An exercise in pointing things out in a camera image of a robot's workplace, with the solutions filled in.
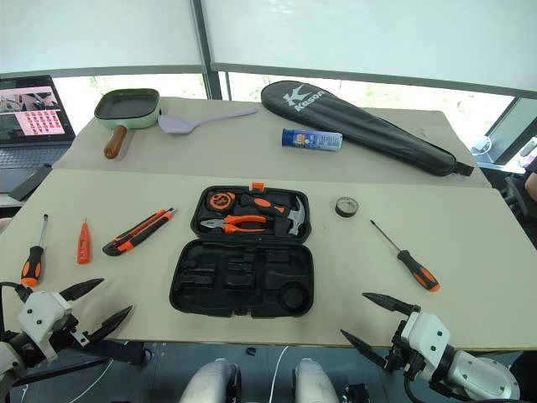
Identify orange handled pliers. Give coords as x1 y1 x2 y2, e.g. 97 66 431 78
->
200 214 269 234

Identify white roller blind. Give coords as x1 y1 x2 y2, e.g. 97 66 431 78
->
0 0 206 76
200 0 537 100

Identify black electrical tape roll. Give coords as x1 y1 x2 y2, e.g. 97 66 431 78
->
334 196 360 218

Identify blue white tube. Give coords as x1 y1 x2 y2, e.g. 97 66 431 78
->
281 128 344 153

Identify orange black tape measure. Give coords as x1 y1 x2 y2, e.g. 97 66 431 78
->
206 191 238 211

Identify grey laptop pink screen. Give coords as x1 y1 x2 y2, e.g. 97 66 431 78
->
0 75 77 194

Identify dark window frame post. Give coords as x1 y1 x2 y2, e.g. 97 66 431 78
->
190 0 224 101

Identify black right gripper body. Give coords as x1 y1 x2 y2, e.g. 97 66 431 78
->
383 320 425 379

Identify thin white cable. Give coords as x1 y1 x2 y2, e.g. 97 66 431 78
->
270 344 290 403

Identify cross-tip orange black screwdriver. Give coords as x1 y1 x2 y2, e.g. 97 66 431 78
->
369 218 441 294

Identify flat-blade orange black screwdriver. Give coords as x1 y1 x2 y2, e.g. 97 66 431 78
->
20 213 50 287

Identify orange black utility knife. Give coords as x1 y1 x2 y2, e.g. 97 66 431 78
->
102 207 178 257

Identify claw hammer orange black handle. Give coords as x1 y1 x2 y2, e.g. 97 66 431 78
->
241 193 310 237

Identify black office chair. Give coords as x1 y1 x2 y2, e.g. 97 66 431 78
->
500 172 537 249

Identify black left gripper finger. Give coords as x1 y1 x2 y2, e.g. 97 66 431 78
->
59 277 105 301
89 305 133 343

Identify green square pan brown handle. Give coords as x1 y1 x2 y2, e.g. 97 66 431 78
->
93 87 163 160

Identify black plastic tool case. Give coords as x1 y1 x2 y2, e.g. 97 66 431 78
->
169 181 315 319

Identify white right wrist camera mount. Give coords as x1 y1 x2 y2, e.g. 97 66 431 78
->
399 311 451 371

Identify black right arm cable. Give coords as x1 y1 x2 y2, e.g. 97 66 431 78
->
403 373 475 403

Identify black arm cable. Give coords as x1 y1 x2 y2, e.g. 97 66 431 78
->
403 373 475 403
0 280 33 337

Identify black Kason racket bag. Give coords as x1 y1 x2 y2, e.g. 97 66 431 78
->
260 80 476 178

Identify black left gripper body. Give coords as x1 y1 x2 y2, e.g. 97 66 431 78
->
51 296 92 353

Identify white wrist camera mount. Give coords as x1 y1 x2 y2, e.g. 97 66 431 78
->
399 311 451 371
17 290 74 364

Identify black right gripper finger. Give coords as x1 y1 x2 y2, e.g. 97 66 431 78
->
362 292 422 316
340 329 390 371

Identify purple silicone spatula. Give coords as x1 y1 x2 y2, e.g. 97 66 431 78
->
157 107 258 135

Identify silver rounded shape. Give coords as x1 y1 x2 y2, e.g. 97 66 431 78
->
292 357 340 403
179 357 242 403

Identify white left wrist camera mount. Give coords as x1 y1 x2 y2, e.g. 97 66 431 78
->
17 290 74 364

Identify orange voltage tester pen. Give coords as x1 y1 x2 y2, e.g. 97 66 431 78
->
76 217 93 265

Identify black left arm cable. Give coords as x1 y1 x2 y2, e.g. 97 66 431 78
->
0 280 33 337

